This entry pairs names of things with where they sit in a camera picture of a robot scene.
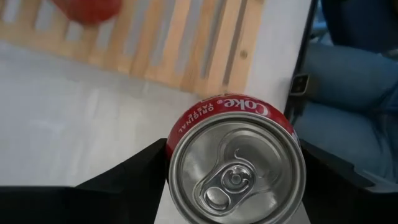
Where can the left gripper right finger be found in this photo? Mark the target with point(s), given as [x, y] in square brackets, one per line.
[348, 205]

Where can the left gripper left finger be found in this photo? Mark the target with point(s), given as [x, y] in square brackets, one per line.
[93, 205]

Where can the red Coca-Cola can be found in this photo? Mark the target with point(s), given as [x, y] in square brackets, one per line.
[87, 9]
[236, 149]

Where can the wooden slatted shelf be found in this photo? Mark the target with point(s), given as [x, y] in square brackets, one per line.
[174, 56]

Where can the person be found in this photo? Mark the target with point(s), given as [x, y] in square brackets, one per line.
[342, 77]

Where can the black aluminium table frame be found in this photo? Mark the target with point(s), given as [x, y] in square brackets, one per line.
[303, 46]

